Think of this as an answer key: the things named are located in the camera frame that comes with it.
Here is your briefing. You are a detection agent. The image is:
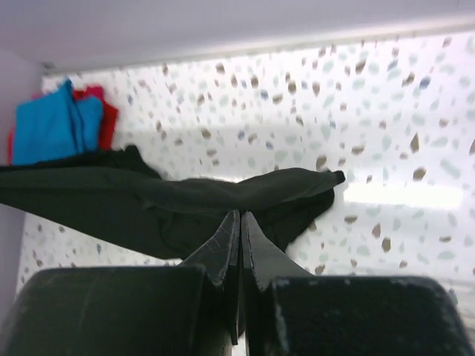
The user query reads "black t shirt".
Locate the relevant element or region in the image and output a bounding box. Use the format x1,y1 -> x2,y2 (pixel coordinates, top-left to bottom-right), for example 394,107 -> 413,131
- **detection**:
1,145 -> 345,259

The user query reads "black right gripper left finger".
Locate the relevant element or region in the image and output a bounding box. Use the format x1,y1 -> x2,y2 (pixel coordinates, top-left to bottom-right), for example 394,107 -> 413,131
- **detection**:
1,211 -> 240,355

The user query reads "blue folded t shirt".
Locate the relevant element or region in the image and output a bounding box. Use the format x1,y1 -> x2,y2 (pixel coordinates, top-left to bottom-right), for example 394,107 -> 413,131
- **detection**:
11,79 -> 103,165

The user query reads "red folded t shirt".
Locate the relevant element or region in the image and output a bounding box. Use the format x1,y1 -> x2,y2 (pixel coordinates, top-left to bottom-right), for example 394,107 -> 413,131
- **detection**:
6,85 -> 119,165

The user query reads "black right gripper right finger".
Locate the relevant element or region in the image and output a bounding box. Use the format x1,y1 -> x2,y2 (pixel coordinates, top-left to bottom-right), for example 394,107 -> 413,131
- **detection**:
241,213 -> 474,355

